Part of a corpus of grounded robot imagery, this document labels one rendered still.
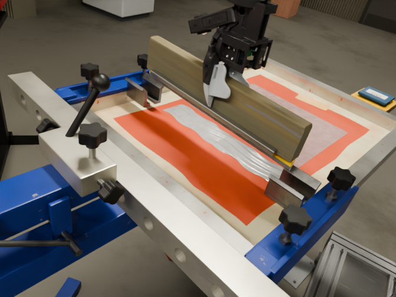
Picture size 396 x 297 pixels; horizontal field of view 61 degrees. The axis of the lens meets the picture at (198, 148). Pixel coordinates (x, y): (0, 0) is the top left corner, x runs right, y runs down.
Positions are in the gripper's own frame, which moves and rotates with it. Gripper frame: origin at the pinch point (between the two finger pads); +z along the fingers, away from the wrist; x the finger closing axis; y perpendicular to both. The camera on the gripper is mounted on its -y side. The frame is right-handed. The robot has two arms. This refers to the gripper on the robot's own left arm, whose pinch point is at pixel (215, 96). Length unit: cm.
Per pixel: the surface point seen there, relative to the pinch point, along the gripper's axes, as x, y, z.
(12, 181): -38.9, -2.1, 4.7
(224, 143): 5.5, 1.3, 12.9
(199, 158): -3.0, 1.7, 13.4
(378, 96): 75, 13, 12
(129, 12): 235, -346, 95
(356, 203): 156, 16, 109
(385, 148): 36.6, 27.5, 10.1
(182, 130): 1.4, -8.3, 13.4
